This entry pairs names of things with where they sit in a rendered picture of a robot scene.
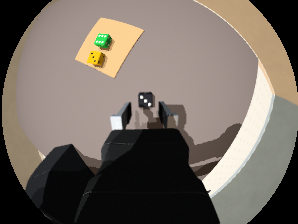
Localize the green die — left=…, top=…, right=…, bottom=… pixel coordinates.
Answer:
left=94, top=33, right=112, bottom=48

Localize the yellow die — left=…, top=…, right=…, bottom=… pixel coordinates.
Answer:
left=87, top=51, right=105, bottom=66

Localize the peach flat mat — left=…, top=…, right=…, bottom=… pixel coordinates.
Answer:
left=75, top=18, right=144, bottom=78

